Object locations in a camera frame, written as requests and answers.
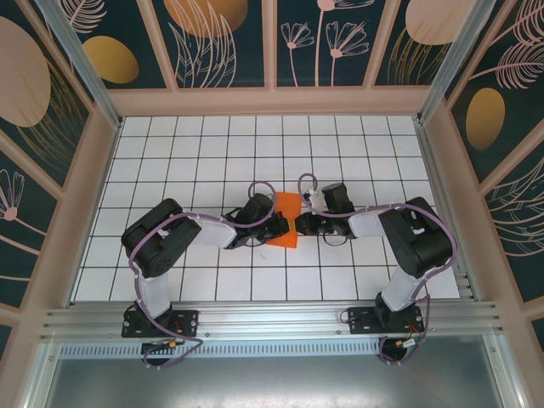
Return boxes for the slotted grey cable duct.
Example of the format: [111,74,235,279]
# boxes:
[59,339,383,359]

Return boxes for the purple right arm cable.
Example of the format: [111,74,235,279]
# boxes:
[298,173,458,366]

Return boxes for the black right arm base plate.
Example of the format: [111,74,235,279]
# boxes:
[347,306,425,336]

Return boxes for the aluminium mounting rail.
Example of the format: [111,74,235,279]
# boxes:
[40,300,507,341]

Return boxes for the grey metal sheet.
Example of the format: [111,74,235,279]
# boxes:
[25,356,524,408]

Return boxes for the aluminium corner post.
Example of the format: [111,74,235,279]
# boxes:
[33,0,124,131]
[418,0,498,124]

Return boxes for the aluminium side rail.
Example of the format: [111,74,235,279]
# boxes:
[414,116,484,301]

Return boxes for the orange paper sheet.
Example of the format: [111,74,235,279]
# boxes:
[265,190,303,247]

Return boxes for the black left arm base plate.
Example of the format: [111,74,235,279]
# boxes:
[122,309,201,339]

